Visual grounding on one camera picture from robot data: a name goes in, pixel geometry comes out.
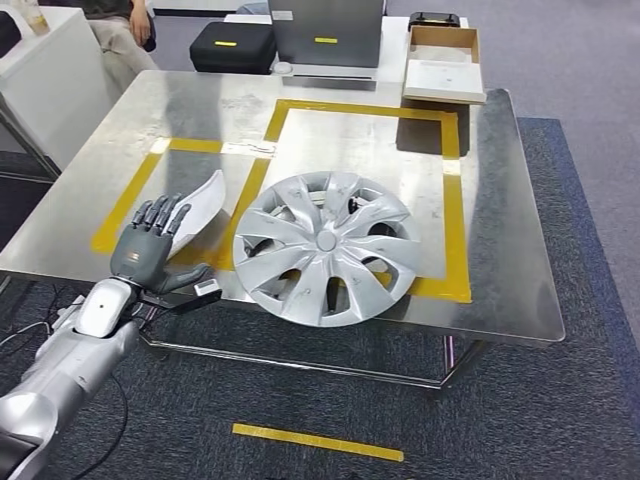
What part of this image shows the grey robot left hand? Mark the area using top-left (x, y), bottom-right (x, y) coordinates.
top-left (109, 193), bottom-right (214, 297)

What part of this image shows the black camera cable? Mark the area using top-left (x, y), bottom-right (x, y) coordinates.
top-left (69, 374), bottom-right (130, 480)

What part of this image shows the open cardboard box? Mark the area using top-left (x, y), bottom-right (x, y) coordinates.
top-left (402, 24), bottom-right (488, 107)

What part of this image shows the yellow tape strip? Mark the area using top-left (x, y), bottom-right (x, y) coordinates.
top-left (231, 422), bottom-right (405, 464)

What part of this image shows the steel workbench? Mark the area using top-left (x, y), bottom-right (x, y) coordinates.
top-left (0, 69), bottom-right (567, 392)

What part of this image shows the black bag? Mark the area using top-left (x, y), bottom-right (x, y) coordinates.
top-left (0, 9), bottom-right (22, 60)

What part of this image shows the white panel desk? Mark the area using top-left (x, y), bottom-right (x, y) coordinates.
top-left (0, 6), bottom-right (125, 181)

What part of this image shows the white plastic shell part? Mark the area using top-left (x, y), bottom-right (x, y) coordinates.
top-left (166, 168), bottom-right (227, 261)

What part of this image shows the person's hand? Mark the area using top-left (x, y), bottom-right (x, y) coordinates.
top-left (128, 0), bottom-right (152, 48)

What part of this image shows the beige container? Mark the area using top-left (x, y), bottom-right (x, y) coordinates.
top-left (11, 0), bottom-right (51, 37)

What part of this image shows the grey hard case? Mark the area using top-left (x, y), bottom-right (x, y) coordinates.
top-left (267, 0), bottom-right (387, 92)

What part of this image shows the black flat device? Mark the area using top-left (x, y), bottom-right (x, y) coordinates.
top-left (407, 11), bottom-right (462, 32)

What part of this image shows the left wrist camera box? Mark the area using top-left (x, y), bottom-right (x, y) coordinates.
top-left (140, 278), bottom-right (224, 316)

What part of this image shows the black soft case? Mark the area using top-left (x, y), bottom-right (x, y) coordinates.
top-left (189, 21), bottom-right (278, 75)

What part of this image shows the silver wheel hubcap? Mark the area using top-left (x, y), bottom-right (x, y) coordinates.
top-left (232, 170), bottom-right (423, 330)

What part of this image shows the person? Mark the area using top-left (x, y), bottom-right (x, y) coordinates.
top-left (79, 0), bottom-right (159, 94)

